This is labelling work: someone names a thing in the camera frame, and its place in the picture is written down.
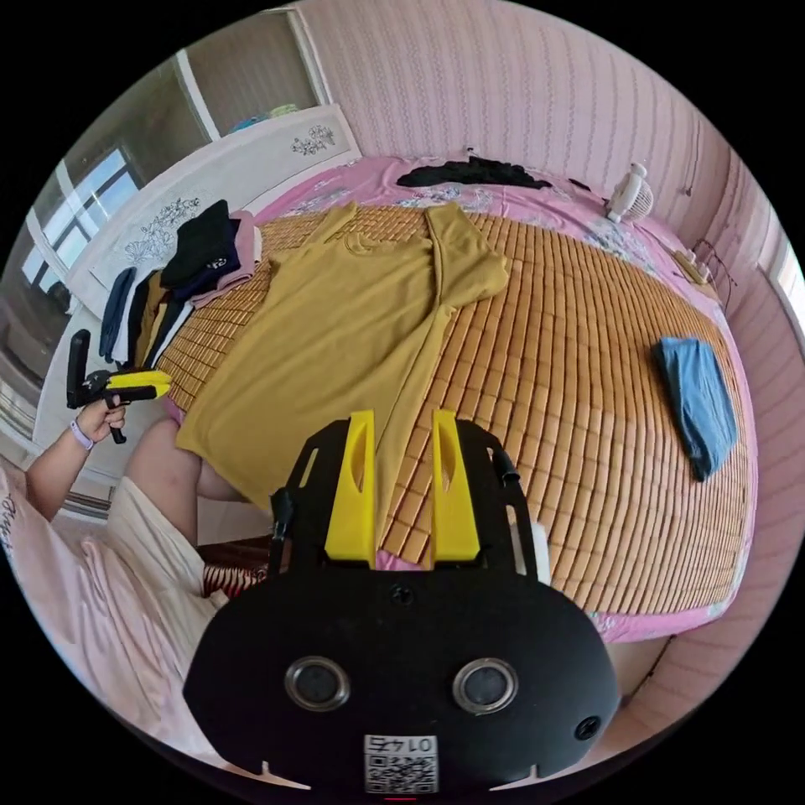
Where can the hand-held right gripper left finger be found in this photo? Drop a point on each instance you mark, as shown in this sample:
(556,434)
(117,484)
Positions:
(352,503)

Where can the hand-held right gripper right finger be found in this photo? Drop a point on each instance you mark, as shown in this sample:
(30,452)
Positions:
(454,503)

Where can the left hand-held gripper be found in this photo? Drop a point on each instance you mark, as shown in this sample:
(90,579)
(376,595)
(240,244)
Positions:
(97,382)

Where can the person's left forearm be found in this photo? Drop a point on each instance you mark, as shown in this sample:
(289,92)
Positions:
(53,468)

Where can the yellow long sleeve sweatshirt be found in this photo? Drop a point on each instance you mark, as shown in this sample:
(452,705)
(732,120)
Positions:
(339,314)

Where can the person's left hand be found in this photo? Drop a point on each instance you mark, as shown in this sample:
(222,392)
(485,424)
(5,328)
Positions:
(97,424)

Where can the bed with woven mat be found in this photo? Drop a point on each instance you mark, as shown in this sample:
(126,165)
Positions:
(566,409)

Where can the pile of clothes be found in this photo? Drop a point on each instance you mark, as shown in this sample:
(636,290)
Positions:
(201,245)

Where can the person's body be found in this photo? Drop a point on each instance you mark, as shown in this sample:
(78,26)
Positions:
(113,566)

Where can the window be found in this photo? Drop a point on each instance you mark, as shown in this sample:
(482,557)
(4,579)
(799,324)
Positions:
(82,201)

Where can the blue folded garment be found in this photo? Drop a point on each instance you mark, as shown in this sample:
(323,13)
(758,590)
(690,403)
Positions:
(698,402)

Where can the black garment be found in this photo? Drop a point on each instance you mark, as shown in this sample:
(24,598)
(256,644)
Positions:
(472,171)

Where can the white fan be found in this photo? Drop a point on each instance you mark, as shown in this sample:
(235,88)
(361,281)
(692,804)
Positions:
(632,192)

